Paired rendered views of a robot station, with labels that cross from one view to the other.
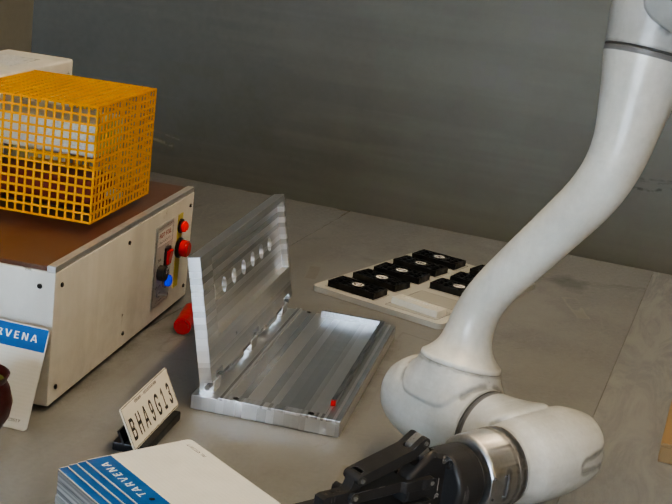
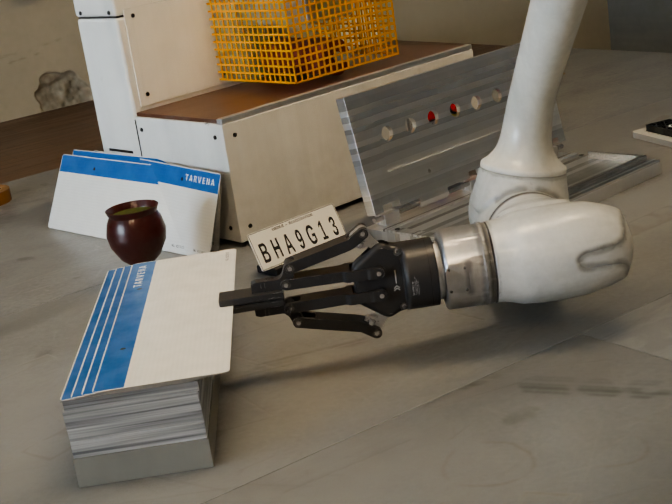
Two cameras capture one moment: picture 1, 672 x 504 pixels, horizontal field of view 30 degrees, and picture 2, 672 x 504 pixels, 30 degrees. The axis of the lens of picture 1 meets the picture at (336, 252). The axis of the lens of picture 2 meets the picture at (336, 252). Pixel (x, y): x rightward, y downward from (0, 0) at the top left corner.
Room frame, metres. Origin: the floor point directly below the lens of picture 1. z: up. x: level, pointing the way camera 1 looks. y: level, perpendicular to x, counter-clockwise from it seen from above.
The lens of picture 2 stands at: (0.21, -0.91, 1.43)
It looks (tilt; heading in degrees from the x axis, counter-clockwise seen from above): 17 degrees down; 40
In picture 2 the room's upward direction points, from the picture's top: 8 degrees counter-clockwise
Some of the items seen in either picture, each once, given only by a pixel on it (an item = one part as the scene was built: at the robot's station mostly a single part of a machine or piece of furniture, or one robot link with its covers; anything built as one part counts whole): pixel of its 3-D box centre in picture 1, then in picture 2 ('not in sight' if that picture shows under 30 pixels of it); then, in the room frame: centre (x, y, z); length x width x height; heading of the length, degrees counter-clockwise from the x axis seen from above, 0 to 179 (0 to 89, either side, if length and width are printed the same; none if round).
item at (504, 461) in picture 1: (478, 470); (461, 266); (1.28, -0.19, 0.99); 0.09 x 0.06 x 0.09; 41
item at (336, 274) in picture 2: (384, 484); (331, 275); (1.19, -0.08, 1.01); 0.11 x 0.04 x 0.01; 131
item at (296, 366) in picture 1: (303, 358); (517, 194); (1.78, 0.03, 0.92); 0.44 x 0.21 x 0.04; 170
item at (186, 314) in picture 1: (192, 309); not in sight; (1.95, 0.22, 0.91); 0.18 x 0.03 x 0.03; 178
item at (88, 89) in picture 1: (60, 142); (301, 17); (1.81, 0.42, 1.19); 0.23 x 0.20 x 0.17; 170
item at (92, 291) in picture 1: (38, 192); (321, 67); (1.91, 0.48, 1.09); 0.75 x 0.40 x 0.38; 170
